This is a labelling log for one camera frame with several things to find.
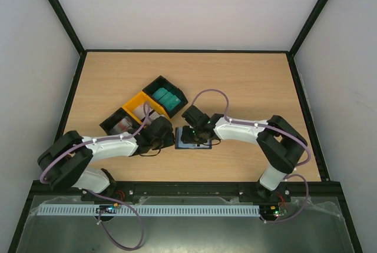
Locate blue leather card holder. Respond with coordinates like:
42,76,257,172
175,126,212,149

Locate black bin with teal cards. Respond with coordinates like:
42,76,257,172
142,76,188,119

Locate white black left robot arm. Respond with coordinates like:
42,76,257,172
37,116,174,194

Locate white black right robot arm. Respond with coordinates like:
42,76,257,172
180,105,310,201

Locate white red card stack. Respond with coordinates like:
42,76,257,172
133,104,164,125

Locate red patterned card stack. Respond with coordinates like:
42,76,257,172
110,117,133,135

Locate teal card stack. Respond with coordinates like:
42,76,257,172
153,88,181,112

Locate black bin with red cards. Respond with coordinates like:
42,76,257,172
100,108,141,135

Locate yellow plastic bin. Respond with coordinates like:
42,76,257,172
121,91,170,124

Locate black aluminium frame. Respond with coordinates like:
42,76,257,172
8,0,362,252

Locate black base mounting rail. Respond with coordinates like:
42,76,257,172
81,181,292,204

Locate light blue slotted cable duct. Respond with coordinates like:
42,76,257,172
37,204,260,217

